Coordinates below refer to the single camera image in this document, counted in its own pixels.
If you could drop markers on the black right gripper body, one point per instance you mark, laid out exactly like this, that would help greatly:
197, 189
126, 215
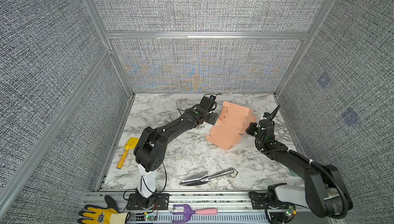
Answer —
254, 130

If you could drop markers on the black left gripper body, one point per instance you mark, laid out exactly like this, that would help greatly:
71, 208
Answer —
210, 118

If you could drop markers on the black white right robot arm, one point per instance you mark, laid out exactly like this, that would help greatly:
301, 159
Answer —
324, 192

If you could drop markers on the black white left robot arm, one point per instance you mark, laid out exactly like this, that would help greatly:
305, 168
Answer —
151, 148

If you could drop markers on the silver metal garden trowel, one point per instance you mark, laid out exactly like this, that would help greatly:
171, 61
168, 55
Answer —
204, 177

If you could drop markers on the yellow toy shovel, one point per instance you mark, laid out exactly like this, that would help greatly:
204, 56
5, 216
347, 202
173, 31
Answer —
131, 144

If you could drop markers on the purple pink garden fork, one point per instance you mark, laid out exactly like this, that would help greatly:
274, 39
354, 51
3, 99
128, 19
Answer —
188, 212

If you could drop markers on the yellow black work glove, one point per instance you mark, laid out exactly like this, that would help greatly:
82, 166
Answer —
103, 215

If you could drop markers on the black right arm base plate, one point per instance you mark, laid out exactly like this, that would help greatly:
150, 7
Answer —
260, 200

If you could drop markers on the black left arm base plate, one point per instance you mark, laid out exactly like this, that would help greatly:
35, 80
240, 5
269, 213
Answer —
137, 202

